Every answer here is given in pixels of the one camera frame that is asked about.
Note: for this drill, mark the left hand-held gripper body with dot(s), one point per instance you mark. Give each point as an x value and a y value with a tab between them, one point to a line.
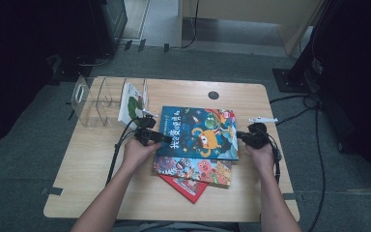
145	133

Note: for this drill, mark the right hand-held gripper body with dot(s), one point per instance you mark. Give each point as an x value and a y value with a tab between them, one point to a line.
259	137

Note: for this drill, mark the white caterpillar picture book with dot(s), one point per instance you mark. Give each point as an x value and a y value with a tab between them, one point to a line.
130	106

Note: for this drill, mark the dark blue monster picture book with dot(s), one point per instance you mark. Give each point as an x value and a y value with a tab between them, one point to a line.
203	135

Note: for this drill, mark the light blue animals picture book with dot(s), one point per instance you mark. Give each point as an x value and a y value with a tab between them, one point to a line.
199	170

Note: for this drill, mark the clear acrylic book rack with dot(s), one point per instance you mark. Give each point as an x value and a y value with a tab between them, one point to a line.
99	103

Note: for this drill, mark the red picture book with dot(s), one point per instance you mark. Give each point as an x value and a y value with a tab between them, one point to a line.
186	190

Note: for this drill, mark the person's right hand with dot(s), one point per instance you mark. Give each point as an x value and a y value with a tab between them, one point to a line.
264	159

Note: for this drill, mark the person's left hand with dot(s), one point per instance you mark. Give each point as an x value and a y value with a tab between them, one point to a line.
135	156

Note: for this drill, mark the black table grommet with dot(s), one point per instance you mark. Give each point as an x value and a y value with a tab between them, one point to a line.
213	95

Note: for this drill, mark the black stand base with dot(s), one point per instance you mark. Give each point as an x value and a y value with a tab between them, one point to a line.
290	80

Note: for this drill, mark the person's grey clothing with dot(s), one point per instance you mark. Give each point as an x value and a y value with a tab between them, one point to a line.
174	227

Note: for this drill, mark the dark curtain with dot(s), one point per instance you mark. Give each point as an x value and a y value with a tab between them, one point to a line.
19	64
360	80

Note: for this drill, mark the black cabinet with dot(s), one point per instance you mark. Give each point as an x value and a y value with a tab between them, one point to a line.
109	22

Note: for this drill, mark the beige wooden furniture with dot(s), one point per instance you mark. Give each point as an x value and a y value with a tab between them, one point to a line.
248	9

